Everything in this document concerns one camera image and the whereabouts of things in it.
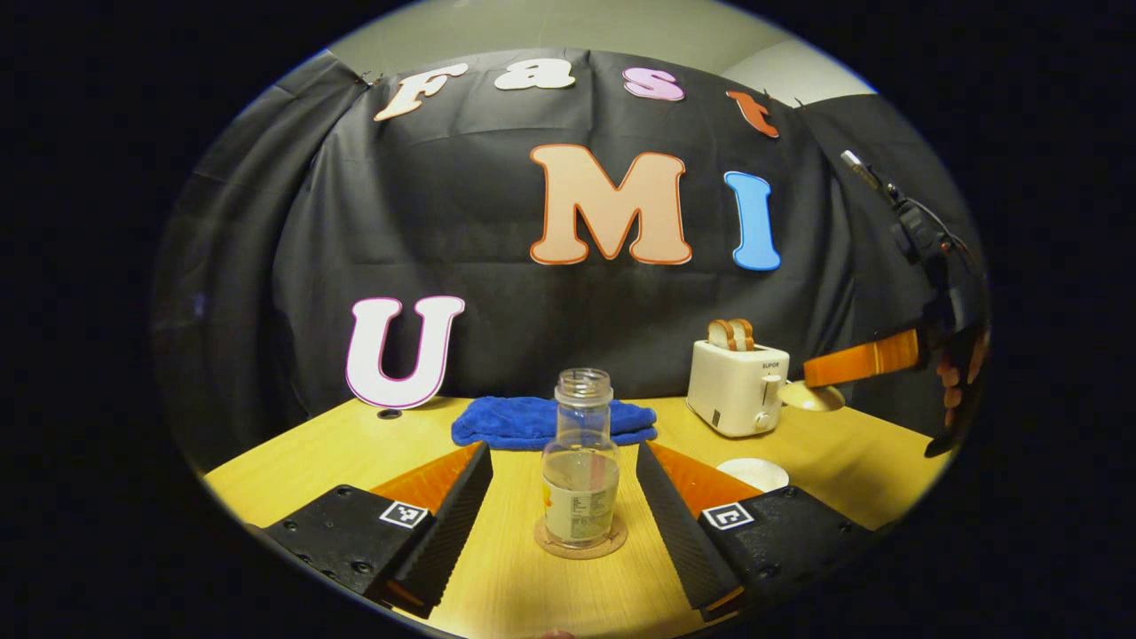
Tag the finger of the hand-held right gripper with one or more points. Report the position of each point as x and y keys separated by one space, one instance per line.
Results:
x=861 y=359

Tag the white toaster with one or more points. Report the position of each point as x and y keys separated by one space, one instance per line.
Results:
x=732 y=390

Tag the black backdrop cloth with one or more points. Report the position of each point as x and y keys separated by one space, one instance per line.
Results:
x=488 y=222

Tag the round cork coaster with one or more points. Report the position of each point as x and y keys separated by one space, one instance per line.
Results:
x=612 y=541

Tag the toasted bread slice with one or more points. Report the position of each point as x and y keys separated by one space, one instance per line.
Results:
x=744 y=334
x=721 y=335

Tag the clear water bottle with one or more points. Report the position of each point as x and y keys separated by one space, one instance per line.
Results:
x=581 y=479

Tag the white teacup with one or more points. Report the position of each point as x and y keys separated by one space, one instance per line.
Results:
x=753 y=473

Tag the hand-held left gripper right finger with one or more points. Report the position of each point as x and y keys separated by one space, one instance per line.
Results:
x=674 y=524

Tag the blue towel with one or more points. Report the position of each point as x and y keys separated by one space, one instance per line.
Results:
x=506 y=422

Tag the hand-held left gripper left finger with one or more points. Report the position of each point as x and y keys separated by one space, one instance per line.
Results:
x=453 y=524

